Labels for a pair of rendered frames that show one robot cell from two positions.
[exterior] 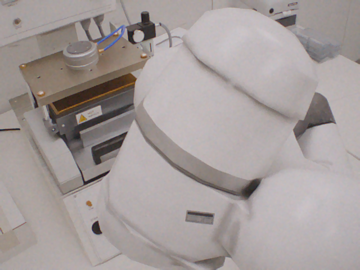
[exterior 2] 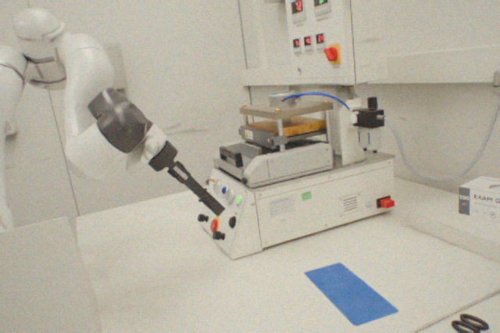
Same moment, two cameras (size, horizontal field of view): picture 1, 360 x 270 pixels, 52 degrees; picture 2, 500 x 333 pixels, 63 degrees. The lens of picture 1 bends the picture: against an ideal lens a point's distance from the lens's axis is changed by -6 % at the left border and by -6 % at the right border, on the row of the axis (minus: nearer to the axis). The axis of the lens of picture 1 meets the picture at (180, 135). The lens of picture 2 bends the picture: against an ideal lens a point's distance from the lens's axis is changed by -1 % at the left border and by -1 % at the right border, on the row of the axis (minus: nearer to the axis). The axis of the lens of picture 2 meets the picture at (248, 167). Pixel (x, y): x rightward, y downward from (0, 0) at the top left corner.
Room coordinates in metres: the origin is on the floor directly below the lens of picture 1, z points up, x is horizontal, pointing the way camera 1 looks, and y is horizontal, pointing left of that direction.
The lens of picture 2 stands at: (0.93, -1.01, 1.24)
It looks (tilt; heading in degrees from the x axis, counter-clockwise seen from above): 14 degrees down; 102
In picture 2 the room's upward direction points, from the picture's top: 7 degrees counter-clockwise
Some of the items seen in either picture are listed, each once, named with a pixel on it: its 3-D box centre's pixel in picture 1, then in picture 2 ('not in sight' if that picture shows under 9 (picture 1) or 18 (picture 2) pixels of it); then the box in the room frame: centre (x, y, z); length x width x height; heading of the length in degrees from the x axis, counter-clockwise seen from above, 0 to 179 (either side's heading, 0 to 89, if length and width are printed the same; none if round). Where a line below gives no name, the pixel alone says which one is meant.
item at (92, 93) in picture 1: (88, 76); (284, 119); (0.81, 0.21, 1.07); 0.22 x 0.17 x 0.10; 122
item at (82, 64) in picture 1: (86, 63); (295, 112); (0.84, 0.22, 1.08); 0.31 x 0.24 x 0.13; 122
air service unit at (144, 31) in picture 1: (140, 39); (365, 124); (1.03, 0.10, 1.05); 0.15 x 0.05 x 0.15; 122
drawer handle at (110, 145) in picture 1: (124, 142); (230, 155); (0.65, 0.12, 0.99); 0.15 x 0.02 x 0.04; 122
